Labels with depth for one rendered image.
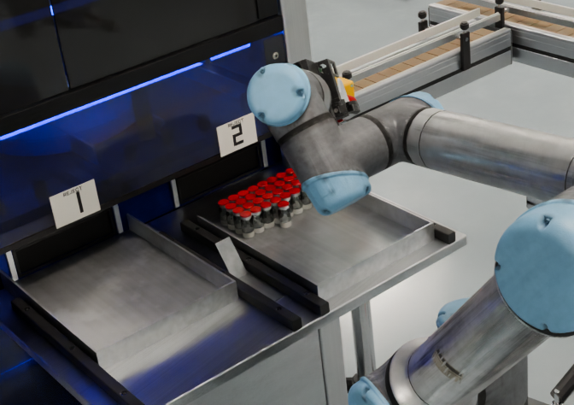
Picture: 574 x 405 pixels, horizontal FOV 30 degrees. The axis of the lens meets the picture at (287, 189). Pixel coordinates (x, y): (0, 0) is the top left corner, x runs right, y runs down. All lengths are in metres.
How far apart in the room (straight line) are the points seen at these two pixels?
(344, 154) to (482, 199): 2.52
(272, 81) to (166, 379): 0.53
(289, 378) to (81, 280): 0.61
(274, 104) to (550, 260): 0.43
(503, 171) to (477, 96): 3.36
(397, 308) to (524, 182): 2.05
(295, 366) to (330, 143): 1.08
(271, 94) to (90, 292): 0.68
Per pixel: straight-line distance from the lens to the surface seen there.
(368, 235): 1.88
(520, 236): 1.01
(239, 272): 1.81
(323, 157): 1.28
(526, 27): 2.63
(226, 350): 1.64
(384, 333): 3.14
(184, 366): 1.63
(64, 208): 1.83
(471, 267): 3.41
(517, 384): 1.45
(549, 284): 1.01
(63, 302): 1.84
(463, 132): 1.27
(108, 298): 1.82
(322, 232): 1.90
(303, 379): 2.34
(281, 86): 1.27
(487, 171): 1.24
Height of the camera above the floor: 1.84
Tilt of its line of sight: 28 degrees down
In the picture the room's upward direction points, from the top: 7 degrees counter-clockwise
